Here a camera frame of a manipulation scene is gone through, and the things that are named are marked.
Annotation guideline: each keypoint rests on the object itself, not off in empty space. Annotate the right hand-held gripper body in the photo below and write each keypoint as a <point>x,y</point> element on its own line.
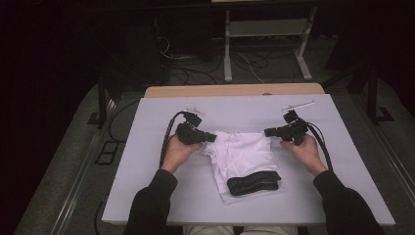
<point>297,130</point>

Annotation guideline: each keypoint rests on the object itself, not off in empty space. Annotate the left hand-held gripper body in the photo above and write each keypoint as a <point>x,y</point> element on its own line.
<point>189,133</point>

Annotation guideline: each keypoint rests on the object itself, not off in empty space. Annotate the white shorts with black waistband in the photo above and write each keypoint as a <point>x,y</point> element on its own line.
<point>244,153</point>

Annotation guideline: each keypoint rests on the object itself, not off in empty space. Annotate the person's left hand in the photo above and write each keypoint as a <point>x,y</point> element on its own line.
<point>176,155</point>

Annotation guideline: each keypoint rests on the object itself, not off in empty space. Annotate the person's right hand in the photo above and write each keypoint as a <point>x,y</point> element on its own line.
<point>308,155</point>

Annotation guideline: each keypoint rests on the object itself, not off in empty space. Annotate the white board table cover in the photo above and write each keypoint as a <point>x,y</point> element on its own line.
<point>147,130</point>

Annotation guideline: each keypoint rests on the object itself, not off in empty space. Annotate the wooden table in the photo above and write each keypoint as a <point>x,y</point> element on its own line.
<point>228,89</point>

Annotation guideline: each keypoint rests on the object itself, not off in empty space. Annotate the black floor socket panel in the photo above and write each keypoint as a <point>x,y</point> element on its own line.
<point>107,152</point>

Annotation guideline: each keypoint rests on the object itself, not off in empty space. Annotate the black metal stand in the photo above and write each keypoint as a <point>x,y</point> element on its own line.
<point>102,98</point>
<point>373,94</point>

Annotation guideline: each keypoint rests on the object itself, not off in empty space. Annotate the white metal stand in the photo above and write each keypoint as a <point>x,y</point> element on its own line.
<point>228,49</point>

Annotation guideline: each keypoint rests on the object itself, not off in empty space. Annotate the metal floor rail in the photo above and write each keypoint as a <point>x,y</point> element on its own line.
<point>80,186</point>
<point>391,163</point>

